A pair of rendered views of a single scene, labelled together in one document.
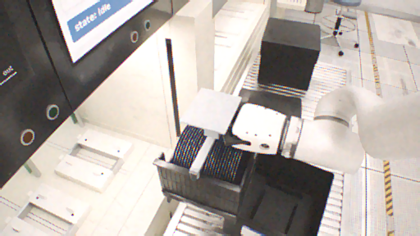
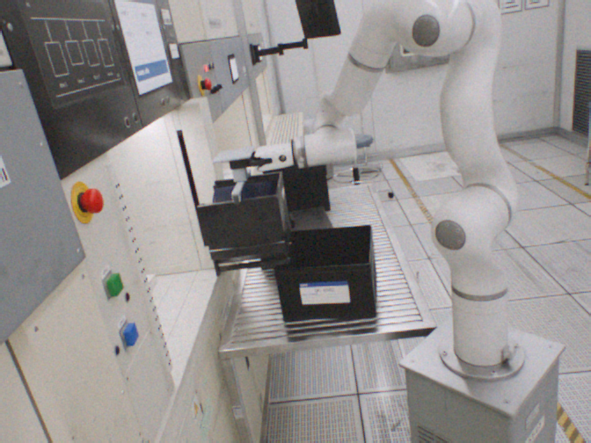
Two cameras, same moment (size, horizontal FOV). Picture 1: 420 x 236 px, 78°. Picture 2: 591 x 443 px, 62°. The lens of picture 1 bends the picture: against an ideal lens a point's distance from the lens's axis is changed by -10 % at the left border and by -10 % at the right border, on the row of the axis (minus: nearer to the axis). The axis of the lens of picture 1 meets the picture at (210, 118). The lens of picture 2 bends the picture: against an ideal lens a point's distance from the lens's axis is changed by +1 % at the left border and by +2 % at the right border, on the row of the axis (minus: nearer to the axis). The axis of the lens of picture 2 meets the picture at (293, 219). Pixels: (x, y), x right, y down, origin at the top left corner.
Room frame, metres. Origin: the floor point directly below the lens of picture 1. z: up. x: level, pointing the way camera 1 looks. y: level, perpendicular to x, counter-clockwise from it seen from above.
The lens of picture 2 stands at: (-0.82, 0.22, 1.55)
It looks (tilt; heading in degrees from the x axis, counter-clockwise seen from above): 21 degrees down; 344
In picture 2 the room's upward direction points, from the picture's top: 9 degrees counter-clockwise
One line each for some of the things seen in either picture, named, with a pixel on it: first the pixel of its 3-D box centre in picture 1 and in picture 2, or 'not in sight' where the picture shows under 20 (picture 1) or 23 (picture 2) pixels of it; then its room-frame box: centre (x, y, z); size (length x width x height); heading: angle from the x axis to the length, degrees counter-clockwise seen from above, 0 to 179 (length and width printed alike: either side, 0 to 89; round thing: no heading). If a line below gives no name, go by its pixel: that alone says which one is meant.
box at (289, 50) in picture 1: (288, 52); (295, 180); (1.31, -0.42, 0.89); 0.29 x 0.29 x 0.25; 74
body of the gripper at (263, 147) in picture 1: (262, 129); (277, 155); (0.41, -0.11, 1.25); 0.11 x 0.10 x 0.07; 69
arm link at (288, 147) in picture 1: (290, 137); (300, 152); (0.39, -0.17, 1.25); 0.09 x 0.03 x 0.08; 159
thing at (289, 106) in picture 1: (267, 119); (294, 231); (0.87, -0.25, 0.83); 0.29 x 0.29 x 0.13; 77
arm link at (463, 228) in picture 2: not in sight; (470, 245); (-0.01, -0.39, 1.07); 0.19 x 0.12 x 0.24; 116
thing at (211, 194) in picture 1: (213, 155); (247, 207); (0.45, -0.01, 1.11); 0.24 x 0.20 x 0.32; 159
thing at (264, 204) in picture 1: (277, 203); (329, 270); (0.45, -0.22, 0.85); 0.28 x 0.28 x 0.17; 62
